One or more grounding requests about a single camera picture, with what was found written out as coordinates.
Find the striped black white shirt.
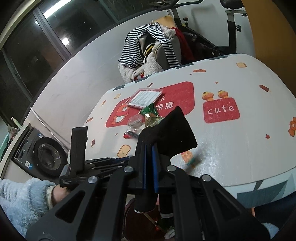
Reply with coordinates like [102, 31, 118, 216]
[119, 22, 180, 69]

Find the front-load washing machine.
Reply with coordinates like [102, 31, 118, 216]
[9, 126, 68, 183]

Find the patterned foam play mat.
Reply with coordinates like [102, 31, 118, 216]
[85, 54, 295, 208]

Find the light blue fleece sleeve right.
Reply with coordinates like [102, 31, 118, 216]
[262, 223, 279, 239]

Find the clear crumpled plastic wrapper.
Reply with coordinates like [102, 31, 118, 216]
[127, 114, 144, 129]

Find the light blue fleece sleeve left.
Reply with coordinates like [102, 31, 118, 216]
[1, 178, 56, 237]

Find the green gold snack wrapper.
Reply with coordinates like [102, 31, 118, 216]
[139, 103, 164, 127]

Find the orange wooden door panel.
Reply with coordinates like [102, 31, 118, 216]
[243, 1, 295, 94]

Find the black exercise bike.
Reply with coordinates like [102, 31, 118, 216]
[150, 1, 247, 61]

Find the black knit glove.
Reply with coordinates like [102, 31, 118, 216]
[130, 106, 197, 214]

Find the person's left hand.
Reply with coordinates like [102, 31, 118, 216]
[46, 185, 70, 210]

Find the light blue fleece sleeve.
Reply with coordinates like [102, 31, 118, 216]
[262, 223, 279, 239]
[1, 178, 56, 237]

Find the black tracking camera box left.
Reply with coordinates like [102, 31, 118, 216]
[70, 126, 88, 175]

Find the red white snack tube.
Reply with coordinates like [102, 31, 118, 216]
[123, 130, 139, 139]

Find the dark window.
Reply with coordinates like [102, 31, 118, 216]
[1, 1, 156, 125]

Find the brown round trash bin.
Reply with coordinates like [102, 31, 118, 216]
[122, 196, 175, 240]

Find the white fleece garment pile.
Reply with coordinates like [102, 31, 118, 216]
[118, 35, 181, 83]

